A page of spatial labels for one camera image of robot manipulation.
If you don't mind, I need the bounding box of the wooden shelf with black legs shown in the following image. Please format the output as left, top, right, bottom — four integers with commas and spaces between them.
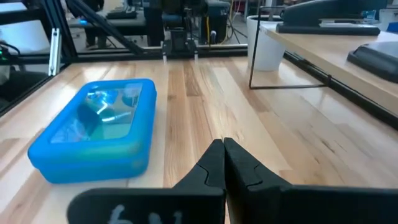
248, 5, 398, 109

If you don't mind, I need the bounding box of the black keyboard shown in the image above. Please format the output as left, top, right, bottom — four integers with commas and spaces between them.
105, 5, 138, 21

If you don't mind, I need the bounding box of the blue plastic pencil box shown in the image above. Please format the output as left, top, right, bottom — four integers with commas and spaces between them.
27, 78, 158, 185

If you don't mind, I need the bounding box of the black computer case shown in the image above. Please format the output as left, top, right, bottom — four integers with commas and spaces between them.
203, 0, 232, 45

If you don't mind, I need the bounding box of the person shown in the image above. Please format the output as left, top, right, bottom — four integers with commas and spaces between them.
81, 0, 106, 50

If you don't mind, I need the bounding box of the black stapler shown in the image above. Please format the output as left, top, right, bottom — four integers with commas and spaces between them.
275, 0, 389, 37

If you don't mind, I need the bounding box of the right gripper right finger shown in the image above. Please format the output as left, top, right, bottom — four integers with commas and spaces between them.
223, 137, 398, 224

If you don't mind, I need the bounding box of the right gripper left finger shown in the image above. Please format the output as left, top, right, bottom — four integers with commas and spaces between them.
66, 138, 226, 224

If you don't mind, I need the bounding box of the white plant pot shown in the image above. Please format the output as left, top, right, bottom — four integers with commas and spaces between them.
246, 14, 287, 72

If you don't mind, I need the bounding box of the black aluminium table frame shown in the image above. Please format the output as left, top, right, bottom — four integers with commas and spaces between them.
0, 0, 398, 131

